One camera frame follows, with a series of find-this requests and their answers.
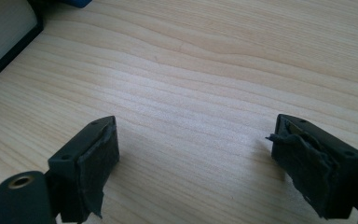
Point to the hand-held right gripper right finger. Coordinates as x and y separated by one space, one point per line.
317 168

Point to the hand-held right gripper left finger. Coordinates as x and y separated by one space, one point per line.
87 168

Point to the black hardcover book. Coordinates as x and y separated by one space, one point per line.
0 31

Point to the blue plastic file rack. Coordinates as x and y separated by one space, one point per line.
77 3

